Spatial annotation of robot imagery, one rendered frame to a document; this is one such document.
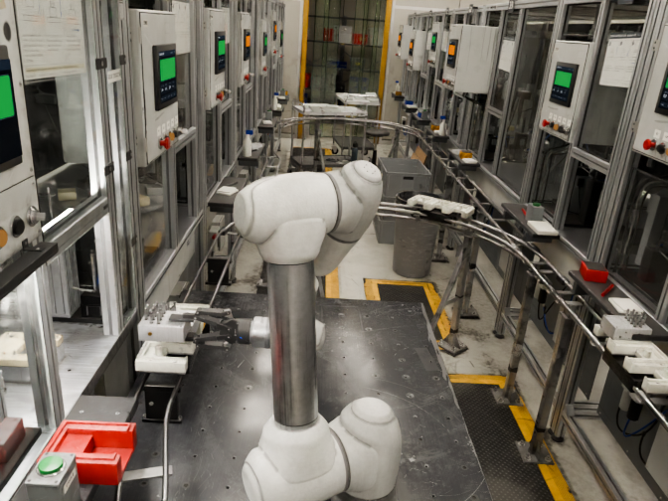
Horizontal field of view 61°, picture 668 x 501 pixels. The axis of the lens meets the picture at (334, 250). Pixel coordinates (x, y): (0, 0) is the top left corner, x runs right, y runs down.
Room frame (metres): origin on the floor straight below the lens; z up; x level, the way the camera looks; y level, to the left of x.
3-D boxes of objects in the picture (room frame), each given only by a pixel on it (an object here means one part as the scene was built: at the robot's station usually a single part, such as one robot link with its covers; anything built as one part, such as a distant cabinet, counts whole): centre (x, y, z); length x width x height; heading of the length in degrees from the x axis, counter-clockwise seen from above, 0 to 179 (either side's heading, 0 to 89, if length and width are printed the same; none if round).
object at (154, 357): (1.55, 0.47, 0.84); 0.36 x 0.14 x 0.10; 2
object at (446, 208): (3.20, -0.60, 0.84); 0.37 x 0.14 x 0.10; 60
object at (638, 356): (1.63, -1.02, 0.84); 0.37 x 0.14 x 0.10; 2
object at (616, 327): (1.74, -1.02, 0.92); 0.13 x 0.10 x 0.09; 92
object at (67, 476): (0.79, 0.49, 0.97); 0.08 x 0.08 x 0.12; 2
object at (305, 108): (6.90, 0.16, 0.48); 0.88 x 0.56 x 0.96; 110
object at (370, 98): (8.19, -0.19, 0.48); 0.84 x 0.58 x 0.97; 10
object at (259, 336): (1.44, 0.19, 0.96); 0.09 x 0.06 x 0.09; 2
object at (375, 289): (3.52, -0.54, 0.01); 1.00 x 0.55 x 0.01; 2
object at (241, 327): (1.44, 0.27, 0.96); 0.09 x 0.07 x 0.08; 92
